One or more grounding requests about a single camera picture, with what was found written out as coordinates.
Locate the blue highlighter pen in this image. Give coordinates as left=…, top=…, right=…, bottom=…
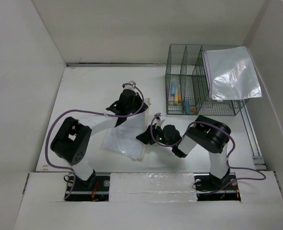
left=170, top=80, right=179, bottom=96

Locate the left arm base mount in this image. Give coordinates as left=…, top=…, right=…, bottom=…
left=63, top=173, right=110, bottom=202

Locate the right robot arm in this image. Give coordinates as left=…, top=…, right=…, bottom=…
left=136, top=115, right=231, bottom=191

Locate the orange highlighter pen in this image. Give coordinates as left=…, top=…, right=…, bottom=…
left=175, top=88, right=182, bottom=104

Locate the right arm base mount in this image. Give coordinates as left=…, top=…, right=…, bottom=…
left=192, top=172, right=241, bottom=201

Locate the blue correction tape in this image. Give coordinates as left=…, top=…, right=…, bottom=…
left=184, top=100, right=190, bottom=114

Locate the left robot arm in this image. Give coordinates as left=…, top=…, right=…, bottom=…
left=50, top=89, right=150, bottom=190

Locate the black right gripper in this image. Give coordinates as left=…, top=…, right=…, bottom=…
left=136, top=122, right=174, bottom=147

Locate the yellow highlighter pen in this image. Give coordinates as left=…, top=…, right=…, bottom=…
left=173, top=87, right=181, bottom=105

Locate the clear mesh pouch purple zipper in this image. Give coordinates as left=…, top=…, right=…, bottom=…
left=202, top=46, right=262, bottom=101

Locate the purple highlighter pen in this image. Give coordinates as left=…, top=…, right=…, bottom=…
left=168, top=80, right=174, bottom=105

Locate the clear mesh pouch beige zipper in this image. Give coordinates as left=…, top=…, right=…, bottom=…
left=101, top=108, right=149, bottom=161

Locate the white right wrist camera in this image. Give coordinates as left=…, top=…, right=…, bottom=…
left=154, top=113, right=165, bottom=128

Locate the green wire desk organizer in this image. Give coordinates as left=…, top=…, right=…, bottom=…
left=165, top=44, right=248, bottom=116

